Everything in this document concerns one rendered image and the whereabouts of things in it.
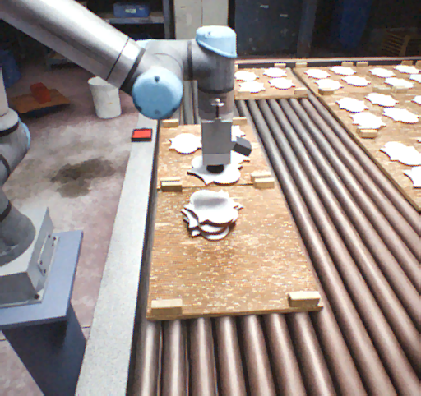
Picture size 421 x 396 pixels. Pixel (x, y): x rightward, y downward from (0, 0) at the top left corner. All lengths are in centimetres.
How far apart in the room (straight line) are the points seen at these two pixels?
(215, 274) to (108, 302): 23
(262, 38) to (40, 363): 542
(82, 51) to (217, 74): 25
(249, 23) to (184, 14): 102
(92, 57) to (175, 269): 46
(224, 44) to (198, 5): 490
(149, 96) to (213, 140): 23
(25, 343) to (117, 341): 37
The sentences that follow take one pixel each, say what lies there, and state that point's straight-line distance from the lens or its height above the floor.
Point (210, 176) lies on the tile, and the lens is 77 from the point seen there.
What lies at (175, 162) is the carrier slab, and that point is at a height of 94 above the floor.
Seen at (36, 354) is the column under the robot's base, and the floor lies 65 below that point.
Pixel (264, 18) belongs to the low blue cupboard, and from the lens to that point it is 584.
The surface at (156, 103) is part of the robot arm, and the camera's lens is 52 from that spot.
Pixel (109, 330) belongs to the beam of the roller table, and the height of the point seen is 92.
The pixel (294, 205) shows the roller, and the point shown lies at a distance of 98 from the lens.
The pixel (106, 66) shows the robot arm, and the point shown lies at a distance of 54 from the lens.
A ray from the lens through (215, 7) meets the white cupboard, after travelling 560.
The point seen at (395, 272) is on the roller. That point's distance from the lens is 88.
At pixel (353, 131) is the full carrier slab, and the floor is 94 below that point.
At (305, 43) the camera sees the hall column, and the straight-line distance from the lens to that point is 543.
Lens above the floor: 152
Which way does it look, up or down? 36 degrees down
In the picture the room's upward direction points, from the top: straight up
